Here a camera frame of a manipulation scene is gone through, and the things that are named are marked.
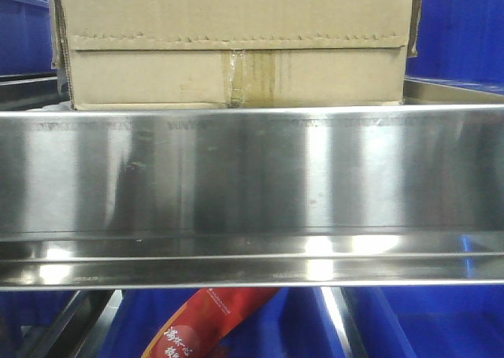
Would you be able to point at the plain cardboard box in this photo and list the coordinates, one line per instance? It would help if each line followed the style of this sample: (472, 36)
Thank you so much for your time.
(223, 54)

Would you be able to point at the stainless steel shelf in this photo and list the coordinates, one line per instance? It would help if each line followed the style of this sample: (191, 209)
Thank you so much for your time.
(94, 204)

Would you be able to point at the red snack package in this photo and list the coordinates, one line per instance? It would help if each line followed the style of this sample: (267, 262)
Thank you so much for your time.
(205, 319)

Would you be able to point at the blue storage bin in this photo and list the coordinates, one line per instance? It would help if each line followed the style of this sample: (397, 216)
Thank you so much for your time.
(295, 323)

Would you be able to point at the blue bin lower right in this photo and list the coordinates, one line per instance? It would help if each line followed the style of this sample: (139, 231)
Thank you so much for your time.
(429, 321)

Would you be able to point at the blue bin upper right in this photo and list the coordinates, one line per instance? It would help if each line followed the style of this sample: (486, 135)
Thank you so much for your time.
(460, 41)

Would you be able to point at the blue bin upper left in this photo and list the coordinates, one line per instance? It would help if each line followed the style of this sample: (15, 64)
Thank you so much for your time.
(26, 46)

